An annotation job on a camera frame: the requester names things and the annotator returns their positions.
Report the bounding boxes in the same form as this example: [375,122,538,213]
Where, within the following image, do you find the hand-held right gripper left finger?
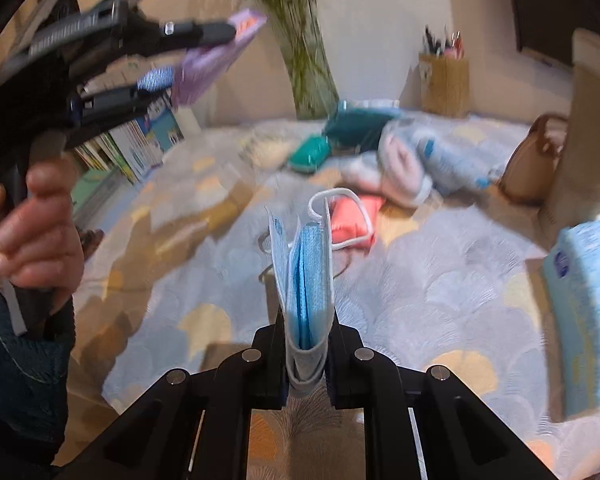
[55,307,287,480]

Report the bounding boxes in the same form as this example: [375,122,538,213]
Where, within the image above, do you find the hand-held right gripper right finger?
[330,312,556,480]

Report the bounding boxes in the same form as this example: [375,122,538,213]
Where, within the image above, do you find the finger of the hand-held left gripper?
[70,66,177,136]
[130,20,237,56]

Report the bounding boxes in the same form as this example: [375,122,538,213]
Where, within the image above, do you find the purple packet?
[170,7,268,108]

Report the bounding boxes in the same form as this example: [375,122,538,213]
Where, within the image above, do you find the white plastic-wrapped items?
[265,187,376,398]

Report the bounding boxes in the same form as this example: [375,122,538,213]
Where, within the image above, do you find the person's left forearm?
[0,280,76,466]

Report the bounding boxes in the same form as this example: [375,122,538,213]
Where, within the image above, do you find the person's left hand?
[0,157,85,306]

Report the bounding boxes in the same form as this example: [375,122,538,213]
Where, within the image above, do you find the row of books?
[67,60,186,221]

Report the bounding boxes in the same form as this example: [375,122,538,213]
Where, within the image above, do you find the white tube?
[174,106,201,135]

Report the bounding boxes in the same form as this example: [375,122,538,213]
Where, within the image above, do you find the glass vase with green stems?
[192,0,341,121]

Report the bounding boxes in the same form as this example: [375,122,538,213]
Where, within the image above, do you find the coral red cloth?
[325,195,386,256]

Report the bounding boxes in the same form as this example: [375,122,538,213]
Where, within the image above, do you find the teal green pouch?
[287,134,333,173]

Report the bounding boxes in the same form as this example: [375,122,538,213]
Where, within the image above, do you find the dark teal cloth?
[322,100,406,151]

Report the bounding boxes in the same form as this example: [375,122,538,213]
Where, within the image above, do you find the pink white fluffy socks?
[340,130,433,208]

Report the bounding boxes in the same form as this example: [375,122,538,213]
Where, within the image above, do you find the light blue plush toy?
[415,120,501,196]

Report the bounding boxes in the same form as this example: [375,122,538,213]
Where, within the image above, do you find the blue tissue box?
[540,212,600,418]

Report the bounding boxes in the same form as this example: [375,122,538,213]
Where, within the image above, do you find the bunch of pens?
[422,24,465,58]

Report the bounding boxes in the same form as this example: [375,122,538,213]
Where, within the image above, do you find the wooden pen holder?
[418,52,471,118]

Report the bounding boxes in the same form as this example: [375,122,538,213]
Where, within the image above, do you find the brown handbag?
[500,112,571,206]

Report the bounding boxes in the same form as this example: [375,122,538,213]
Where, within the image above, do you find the beige canister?
[537,27,600,251]

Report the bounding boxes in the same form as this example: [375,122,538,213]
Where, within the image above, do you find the black television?
[500,0,600,68]

